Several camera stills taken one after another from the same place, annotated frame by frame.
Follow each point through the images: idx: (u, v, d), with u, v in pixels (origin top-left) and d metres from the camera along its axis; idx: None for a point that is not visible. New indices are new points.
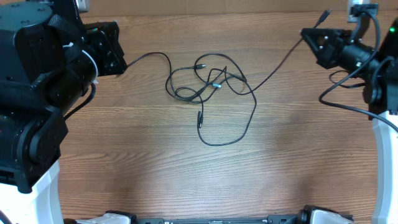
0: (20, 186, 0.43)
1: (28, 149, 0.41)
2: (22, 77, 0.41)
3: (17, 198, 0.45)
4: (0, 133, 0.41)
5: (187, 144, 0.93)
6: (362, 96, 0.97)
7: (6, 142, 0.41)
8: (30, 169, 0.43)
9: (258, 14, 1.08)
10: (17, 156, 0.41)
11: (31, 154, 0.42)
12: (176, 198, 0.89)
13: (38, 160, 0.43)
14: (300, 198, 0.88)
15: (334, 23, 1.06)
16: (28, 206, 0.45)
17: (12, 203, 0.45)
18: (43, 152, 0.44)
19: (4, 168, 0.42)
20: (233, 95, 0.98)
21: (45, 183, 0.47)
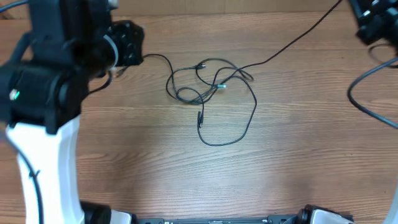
0: (48, 128, 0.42)
1: (59, 92, 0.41)
2: (56, 32, 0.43)
3: (44, 139, 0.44)
4: (31, 79, 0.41)
5: (187, 144, 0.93)
6: (362, 96, 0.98)
7: (38, 88, 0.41)
8: (58, 112, 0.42)
9: (258, 14, 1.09)
10: (48, 99, 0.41)
11: (61, 99, 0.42)
12: (176, 198, 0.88)
13: (68, 106, 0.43)
14: (300, 198, 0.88)
15: (334, 24, 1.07)
16: (52, 149, 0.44)
17: (38, 145, 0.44)
18: (71, 102, 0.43)
19: (33, 111, 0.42)
20: (234, 95, 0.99)
21: (70, 130, 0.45)
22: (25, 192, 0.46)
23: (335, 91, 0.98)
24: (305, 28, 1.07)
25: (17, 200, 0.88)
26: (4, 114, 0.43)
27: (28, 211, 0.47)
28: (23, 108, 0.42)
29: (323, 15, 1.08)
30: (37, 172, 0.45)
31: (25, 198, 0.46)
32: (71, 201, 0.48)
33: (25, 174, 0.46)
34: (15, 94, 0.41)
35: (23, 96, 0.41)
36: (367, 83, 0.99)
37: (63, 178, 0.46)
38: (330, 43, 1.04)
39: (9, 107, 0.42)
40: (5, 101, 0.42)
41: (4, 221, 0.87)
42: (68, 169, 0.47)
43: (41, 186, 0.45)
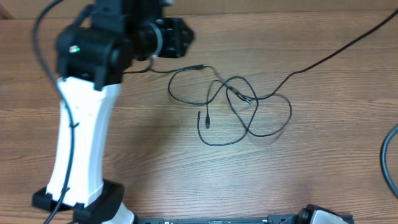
0: (97, 82, 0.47)
1: (111, 54, 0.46)
2: (115, 5, 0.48)
3: (89, 93, 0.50)
4: (90, 40, 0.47)
5: (187, 144, 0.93)
6: (362, 96, 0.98)
7: (94, 47, 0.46)
8: (109, 71, 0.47)
9: (258, 14, 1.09)
10: (103, 56, 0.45)
11: (112, 60, 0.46)
12: (176, 198, 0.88)
13: (117, 68, 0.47)
14: (300, 198, 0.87)
15: (334, 24, 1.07)
16: (94, 103, 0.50)
17: (83, 98, 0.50)
18: (119, 66, 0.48)
19: (89, 66, 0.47)
20: (233, 96, 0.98)
21: (112, 93, 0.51)
22: (62, 138, 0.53)
23: (335, 91, 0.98)
24: (304, 28, 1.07)
25: (17, 200, 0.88)
26: (60, 67, 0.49)
27: (60, 156, 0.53)
28: (79, 63, 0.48)
29: (323, 15, 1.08)
30: (76, 124, 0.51)
31: (60, 145, 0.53)
32: (96, 159, 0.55)
33: (64, 122, 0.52)
34: (74, 50, 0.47)
35: (81, 53, 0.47)
36: (367, 83, 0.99)
37: (96, 136, 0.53)
38: (330, 43, 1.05)
39: (66, 60, 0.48)
40: (66, 53, 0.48)
41: (4, 221, 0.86)
42: (100, 129, 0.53)
43: (78, 138, 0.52)
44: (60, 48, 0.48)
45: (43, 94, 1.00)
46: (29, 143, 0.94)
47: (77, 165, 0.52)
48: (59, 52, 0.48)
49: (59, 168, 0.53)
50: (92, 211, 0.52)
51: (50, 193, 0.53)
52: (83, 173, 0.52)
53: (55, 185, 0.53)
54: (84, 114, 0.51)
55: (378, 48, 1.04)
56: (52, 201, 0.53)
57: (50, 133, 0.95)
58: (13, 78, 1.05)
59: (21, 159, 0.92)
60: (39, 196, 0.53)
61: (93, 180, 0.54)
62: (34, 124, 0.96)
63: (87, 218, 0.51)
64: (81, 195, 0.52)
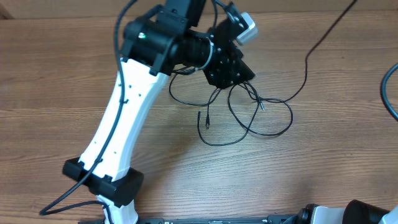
0: (154, 68, 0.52)
1: (171, 49, 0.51)
2: (181, 7, 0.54)
3: (142, 76, 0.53)
4: (156, 32, 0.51)
5: (187, 144, 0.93)
6: (362, 96, 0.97)
7: (158, 40, 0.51)
8: (165, 63, 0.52)
9: (257, 14, 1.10)
10: (163, 48, 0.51)
11: (171, 54, 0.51)
12: (176, 198, 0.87)
13: (173, 61, 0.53)
14: (300, 198, 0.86)
15: (333, 23, 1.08)
16: (147, 86, 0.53)
17: (137, 78, 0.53)
18: (175, 60, 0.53)
19: (149, 53, 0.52)
20: (234, 95, 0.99)
21: (162, 81, 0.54)
22: (109, 112, 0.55)
23: (335, 91, 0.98)
24: (304, 28, 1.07)
25: (17, 199, 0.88)
26: (123, 47, 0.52)
27: (101, 129, 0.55)
28: (143, 49, 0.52)
29: (322, 15, 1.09)
30: (125, 101, 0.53)
31: (106, 118, 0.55)
32: (132, 141, 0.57)
33: (116, 97, 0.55)
34: (141, 37, 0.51)
35: (147, 42, 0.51)
36: (367, 83, 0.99)
37: (138, 117, 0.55)
38: (331, 43, 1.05)
39: (132, 43, 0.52)
40: (132, 38, 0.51)
41: (3, 221, 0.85)
42: (142, 112, 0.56)
43: (124, 115, 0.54)
44: (127, 32, 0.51)
45: (43, 94, 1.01)
46: (29, 143, 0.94)
47: (117, 141, 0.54)
48: (126, 35, 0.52)
49: (99, 139, 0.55)
50: (117, 186, 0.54)
51: (83, 161, 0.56)
52: (120, 148, 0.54)
53: (89, 155, 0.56)
54: (134, 94, 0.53)
55: (377, 48, 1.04)
56: (83, 170, 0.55)
57: (51, 133, 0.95)
58: (14, 79, 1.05)
59: (21, 158, 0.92)
60: (73, 163, 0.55)
61: (125, 158, 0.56)
62: (35, 124, 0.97)
63: (112, 191, 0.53)
64: (112, 169, 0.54)
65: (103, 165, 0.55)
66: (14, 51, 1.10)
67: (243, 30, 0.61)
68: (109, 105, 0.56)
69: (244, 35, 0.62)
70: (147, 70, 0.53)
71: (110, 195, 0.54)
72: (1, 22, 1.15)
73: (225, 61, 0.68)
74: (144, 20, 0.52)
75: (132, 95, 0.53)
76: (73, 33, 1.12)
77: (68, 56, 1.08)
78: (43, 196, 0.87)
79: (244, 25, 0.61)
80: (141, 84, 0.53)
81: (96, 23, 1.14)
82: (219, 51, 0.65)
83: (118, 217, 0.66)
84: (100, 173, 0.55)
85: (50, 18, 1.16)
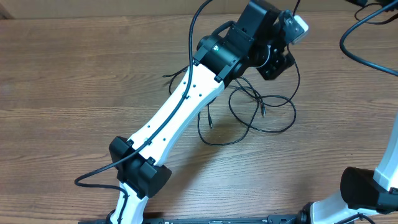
0: (218, 76, 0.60)
1: (237, 66, 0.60)
2: (252, 28, 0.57)
3: (208, 79, 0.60)
4: (228, 50, 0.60)
5: (187, 144, 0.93)
6: (362, 96, 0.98)
7: (228, 56, 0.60)
8: (229, 75, 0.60)
9: None
10: (229, 66, 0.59)
11: (235, 71, 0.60)
12: (176, 198, 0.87)
13: (235, 75, 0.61)
14: (300, 198, 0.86)
15: (332, 24, 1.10)
16: (209, 88, 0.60)
17: (201, 79, 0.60)
18: (237, 74, 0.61)
19: (217, 65, 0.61)
20: (234, 95, 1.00)
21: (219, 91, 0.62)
22: (169, 104, 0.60)
23: (335, 91, 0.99)
24: None
25: (17, 200, 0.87)
26: (199, 54, 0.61)
27: (157, 117, 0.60)
28: (214, 60, 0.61)
29: (321, 15, 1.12)
30: (188, 98, 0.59)
31: (164, 108, 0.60)
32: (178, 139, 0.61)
33: (178, 91, 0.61)
34: (214, 50, 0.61)
35: (218, 54, 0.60)
36: (367, 83, 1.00)
37: (190, 117, 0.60)
38: (330, 43, 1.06)
39: (206, 53, 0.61)
40: (207, 48, 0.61)
41: (3, 221, 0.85)
42: (194, 113, 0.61)
43: (183, 109, 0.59)
44: (205, 43, 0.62)
45: (43, 94, 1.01)
46: (30, 143, 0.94)
47: (169, 129, 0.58)
48: (203, 45, 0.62)
49: (153, 124, 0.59)
50: (158, 170, 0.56)
51: (132, 140, 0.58)
52: (169, 135, 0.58)
53: (139, 135, 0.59)
54: (195, 93, 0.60)
55: (378, 48, 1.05)
56: (130, 147, 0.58)
57: (51, 133, 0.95)
58: (14, 79, 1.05)
59: (21, 158, 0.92)
60: (122, 140, 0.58)
61: (167, 149, 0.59)
62: (35, 124, 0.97)
63: (153, 173, 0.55)
64: (158, 153, 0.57)
65: (150, 148, 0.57)
66: (13, 51, 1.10)
67: (298, 33, 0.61)
68: (170, 98, 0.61)
69: (297, 38, 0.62)
70: (212, 76, 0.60)
71: (148, 177, 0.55)
72: (2, 22, 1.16)
73: (282, 61, 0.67)
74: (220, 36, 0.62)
75: (193, 93, 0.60)
76: (73, 33, 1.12)
77: (68, 56, 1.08)
78: (43, 196, 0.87)
79: (298, 28, 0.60)
80: (204, 86, 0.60)
81: (97, 23, 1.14)
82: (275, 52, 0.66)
83: (130, 214, 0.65)
84: (145, 154, 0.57)
85: (50, 18, 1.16)
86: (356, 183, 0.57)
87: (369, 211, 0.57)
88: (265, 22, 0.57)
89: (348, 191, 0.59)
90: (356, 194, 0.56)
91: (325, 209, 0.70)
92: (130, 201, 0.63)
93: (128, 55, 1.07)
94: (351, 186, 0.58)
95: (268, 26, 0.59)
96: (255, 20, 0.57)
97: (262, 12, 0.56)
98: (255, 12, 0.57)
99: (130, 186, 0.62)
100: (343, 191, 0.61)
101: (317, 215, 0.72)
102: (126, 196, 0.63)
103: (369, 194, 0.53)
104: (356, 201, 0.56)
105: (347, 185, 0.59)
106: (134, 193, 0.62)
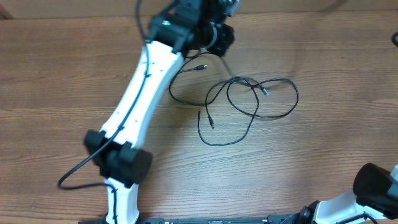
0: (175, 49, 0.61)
1: (189, 36, 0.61)
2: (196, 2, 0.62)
3: (166, 55, 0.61)
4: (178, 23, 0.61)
5: (187, 144, 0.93)
6: (362, 96, 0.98)
7: (179, 28, 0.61)
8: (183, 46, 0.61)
9: (258, 14, 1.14)
10: (183, 37, 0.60)
11: (188, 42, 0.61)
12: (176, 198, 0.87)
13: (189, 47, 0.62)
14: (300, 198, 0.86)
15: (332, 23, 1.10)
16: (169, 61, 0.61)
17: (158, 55, 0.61)
18: (189, 46, 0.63)
19: (171, 38, 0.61)
20: (234, 95, 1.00)
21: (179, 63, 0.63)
22: (131, 88, 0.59)
23: (334, 91, 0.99)
24: (304, 28, 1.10)
25: (17, 200, 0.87)
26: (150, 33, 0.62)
27: (123, 102, 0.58)
28: (166, 34, 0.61)
29: (321, 15, 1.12)
30: (149, 75, 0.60)
31: (128, 91, 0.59)
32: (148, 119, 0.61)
33: (138, 72, 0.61)
34: (165, 25, 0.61)
35: (169, 28, 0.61)
36: (366, 83, 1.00)
37: (157, 94, 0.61)
38: (330, 43, 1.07)
39: (157, 30, 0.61)
40: (158, 25, 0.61)
41: (3, 221, 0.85)
42: (160, 89, 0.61)
43: (148, 87, 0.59)
44: (153, 22, 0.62)
45: (43, 94, 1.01)
46: (30, 143, 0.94)
47: (138, 110, 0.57)
48: (152, 23, 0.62)
49: (122, 109, 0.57)
50: (138, 152, 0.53)
51: (104, 130, 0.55)
52: (141, 116, 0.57)
53: (111, 124, 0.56)
54: (156, 69, 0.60)
55: (377, 48, 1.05)
56: (103, 137, 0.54)
57: (51, 133, 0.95)
58: (13, 78, 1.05)
59: (21, 158, 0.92)
60: (94, 132, 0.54)
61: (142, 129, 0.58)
62: (35, 124, 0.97)
63: (133, 156, 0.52)
64: (134, 135, 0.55)
65: (125, 132, 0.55)
66: (13, 51, 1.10)
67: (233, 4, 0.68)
68: (132, 81, 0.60)
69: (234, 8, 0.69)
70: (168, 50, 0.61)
71: (129, 160, 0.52)
72: (2, 22, 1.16)
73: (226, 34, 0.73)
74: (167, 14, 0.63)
75: (155, 70, 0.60)
76: (73, 32, 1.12)
77: (68, 56, 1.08)
78: (43, 196, 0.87)
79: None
80: (164, 61, 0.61)
81: (97, 23, 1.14)
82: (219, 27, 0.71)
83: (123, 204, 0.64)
84: (121, 139, 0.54)
85: (50, 18, 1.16)
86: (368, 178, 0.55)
87: (374, 213, 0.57)
88: None
89: (359, 185, 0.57)
90: (367, 188, 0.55)
91: (329, 207, 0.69)
92: (119, 196, 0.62)
93: (128, 55, 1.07)
94: (366, 180, 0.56)
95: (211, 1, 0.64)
96: None
97: None
98: None
99: (115, 180, 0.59)
100: (355, 185, 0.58)
101: (320, 211, 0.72)
102: (115, 190, 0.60)
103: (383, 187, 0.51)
104: (364, 197, 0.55)
105: (360, 178, 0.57)
106: (120, 186, 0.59)
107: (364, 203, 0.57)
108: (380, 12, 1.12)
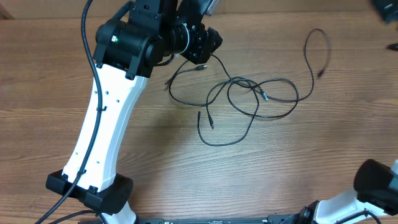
0: (131, 70, 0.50)
1: (147, 49, 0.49)
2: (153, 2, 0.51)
3: (120, 81, 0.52)
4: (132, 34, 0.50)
5: (187, 144, 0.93)
6: (362, 96, 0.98)
7: (132, 42, 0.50)
8: (142, 63, 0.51)
9: (258, 14, 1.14)
10: (139, 50, 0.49)
11: (147, 55, 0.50)
12: (175, 198, 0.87)
13: (150, 63, 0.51)
14: (300, 198, 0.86)
15: (331, 23, 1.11)
16: (125, 91, 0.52)
17: (112, 84, 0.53)
18: (152, 61, 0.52)
19: (125, 55, 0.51)
20: (234, 95, 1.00)
21: (142, 84, 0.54)
22: (87, 125, 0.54)
23: (335, 91, 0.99)
24: (304, 28, 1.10)
25: (17, 200, 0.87)
26: (98, 53, 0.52)
27: (81, 141, 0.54)
28: (117, 52, 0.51)
29: (321, 15, 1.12)
30: (103, 109, 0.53)
31: (84, 129, 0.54)
32: (114, 150, 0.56)
33: (93, 105, 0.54)
34: (114, 41, 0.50)
35: (119, 45, 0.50)
36: (366, 83, 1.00)
37: (117, 126, 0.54)
38: (329, 43, 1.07)
39: (106, 48, 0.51)
40: (106, 42, 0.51)
41: (2, 221, 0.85)
42: (120, 120, 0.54)
43: (103, 124, 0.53)
44: (101, 36, 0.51)
45: (44, 94, 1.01)
46: (30, 143, 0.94)
47: (97, 152, 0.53)
48: (99, 40, 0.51)
49: (81, 149, 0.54)
50: (104, 197, 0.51)
51: (66, 174, 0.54)
52: (102, 157, 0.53)
53: (71, 167, 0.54)
54: (111, 100, 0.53)
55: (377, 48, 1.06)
56: (66, 183, 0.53)
57: (51, 133, 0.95)
58: (14, 79, 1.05)
59: (21, 158, 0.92)
60: (55, 177, 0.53)
61: (109, 167, 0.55)
62: (35, 124, 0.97)
63: (99, 203, 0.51)
64: (96, 180, 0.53)
65: (87, 176, 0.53)
66: (14, 51, 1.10)
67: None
68: (87, 115, 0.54)
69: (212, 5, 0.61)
70: (123, 74, 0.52)
71: (96, 207, 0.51)
72: (2, 22, 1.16)
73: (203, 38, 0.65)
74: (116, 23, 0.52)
75: (109, 101, 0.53)
76: (73, 33, 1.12)
77: (68, 56, 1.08)
78: (43, 196, 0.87)
79: None
80: (119, 91, 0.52)
81: (97, 23, 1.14)
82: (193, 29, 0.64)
83: (112, 221, 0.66)
84: (84, 184, 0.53)
85: (51, 18, 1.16)
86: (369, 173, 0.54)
87: (375, 210, 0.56)
88: None
89: (359, 182, 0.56)
90: (367, 185, 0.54)
91: (328, 207, 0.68)
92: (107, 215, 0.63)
93: None
94: (366, 177, 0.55)
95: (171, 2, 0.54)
96: None
97: None
98: None
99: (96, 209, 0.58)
100: (356, 182, 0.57)
101: (320, 212, 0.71)
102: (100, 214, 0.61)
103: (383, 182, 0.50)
104: (365, 193, 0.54)
105: (360, 176, 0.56)
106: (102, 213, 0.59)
107: (365, 200, 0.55)
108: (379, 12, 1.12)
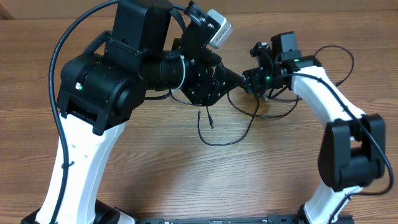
0: (98, 126, 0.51)
1: (118, 95, 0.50)
2: (134, 39, 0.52)
3: (86, 137, 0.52)
4: (103, 79, 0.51)
5: (187, 144, 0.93)
6: (363, 95, 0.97)
7: (103, 88, 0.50)
8: (112, 113, 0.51)
9: (257, 14, 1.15)
10: (109, 98, 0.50)
11: (119, 102, 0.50)
12: (175, 200, 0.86)
13: (122, 110, 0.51)
14: (300, 200, 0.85)
15: (331, 24, 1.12)
16: (92, 147, 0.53)
17: (78, 139, 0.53)
18: (124, 110, 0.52)
19: (92, 106, 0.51)
20: (234, 96, 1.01)
21: (114, 134, 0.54)
22: (57, 174, 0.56)
23: None
24: (304, 28, 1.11)
25: (17, 200, 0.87)
26: (64, 101, 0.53)
27: (52, 191, 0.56)
28: (83, 99, 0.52)
29: (321, 15, 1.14)
30: (71, 163, 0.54)
31: (55, 178, 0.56)
32: (87, 196, 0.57)
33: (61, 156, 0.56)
34: (78, 88, 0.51)
35: (85, 91, 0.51)
36: (367, 82, 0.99)
37: (87, 177, 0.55)
38: (330, 43, 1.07)
39: (71, 95, 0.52)
40: (71, 90, 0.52)
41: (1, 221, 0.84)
42: (89, 175, 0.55)
43: (71, 178, 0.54)
44: (64, 81, 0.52)
45: (45, 94, 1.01)
46: (30, 143, 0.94)
47: (68, 203, 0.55)
48: (64, 84, 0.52)
49: (51, 199, 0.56)
50: None
51: (38, 221, 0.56)
52: (73, 211, 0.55)
53: (43, 216, 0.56)
54: (80, 155, 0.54)
55: (377, 48, 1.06)
56: None
57: (52, 133, 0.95)
58: (13, 79, 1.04)
59: (21, 158, 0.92)
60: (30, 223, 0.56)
61: (82, 214, 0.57)
62: (35, 124, 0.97)
63: None
64: None
65: None
66: (14, 50, 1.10)
67: (213, 30, 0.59)
68: (56, 167, 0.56)
69: (216, 36, 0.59)
70: (90, 128, 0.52)
71: None
72: (4, 22, 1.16)
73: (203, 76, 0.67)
74: (89, 61, 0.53)
75: (78, 156, 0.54)
76: (73, 32, 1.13)
77: (68, 55, 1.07)
78: (43, 196, 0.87)
79: (212, 24, 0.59)
80: (84, 147, 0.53)
81: (98, 23, 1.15)
82: (193, 63, 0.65)
83: None
84: None
85: (52, 18, 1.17)
86: (324, 158, 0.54)
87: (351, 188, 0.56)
88: (147, 27, 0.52)
89: (326, 177, 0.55)
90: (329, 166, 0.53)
91: (316, 205, 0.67)
92: None
93: None
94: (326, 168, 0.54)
95: (150, 33, 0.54)
96: (133, 28, 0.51)
97: (142, 11, 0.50)
98: (134, 16, 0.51)
99: None
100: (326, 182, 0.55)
101: (312, 214, 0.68)
102: None
103: (328, 140, 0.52)
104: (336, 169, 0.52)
105: (324, 173, 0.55)
106: None
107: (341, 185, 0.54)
108: (375, 12, 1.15)
